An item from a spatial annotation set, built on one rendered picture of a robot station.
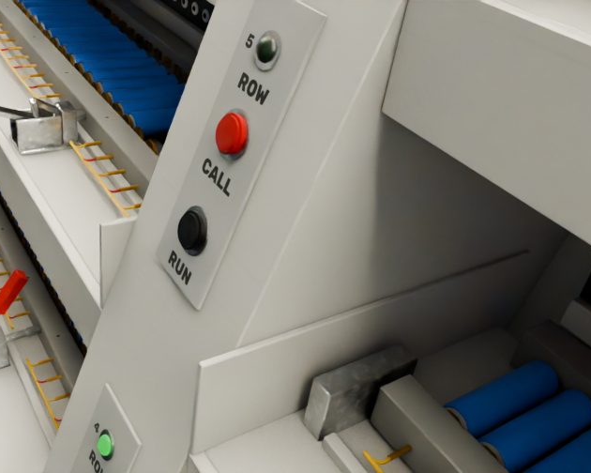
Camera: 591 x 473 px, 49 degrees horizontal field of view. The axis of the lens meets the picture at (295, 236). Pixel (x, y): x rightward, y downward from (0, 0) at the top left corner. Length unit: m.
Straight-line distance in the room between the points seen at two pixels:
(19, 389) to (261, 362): 0.33
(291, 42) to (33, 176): 0.25
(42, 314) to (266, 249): 0.37
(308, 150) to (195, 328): 0.09
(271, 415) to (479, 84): 0.16
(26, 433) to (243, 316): 0.31
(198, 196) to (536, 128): 0.14
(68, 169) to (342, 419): 0.26
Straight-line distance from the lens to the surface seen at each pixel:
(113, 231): 0.31
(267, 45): 0.24
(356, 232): 0.25
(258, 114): 0.25
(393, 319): 0.30
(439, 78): 0.21
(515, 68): 0.19
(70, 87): 0.52
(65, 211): 0.41
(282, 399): 0.29
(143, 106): 0.51
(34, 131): 0.47
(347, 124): 0.22
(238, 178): 0.25
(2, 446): 0.53
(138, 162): 0.42
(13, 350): 0.58
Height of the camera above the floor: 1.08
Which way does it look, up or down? 21 degrees down
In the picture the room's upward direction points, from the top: 25 degrees clockwise
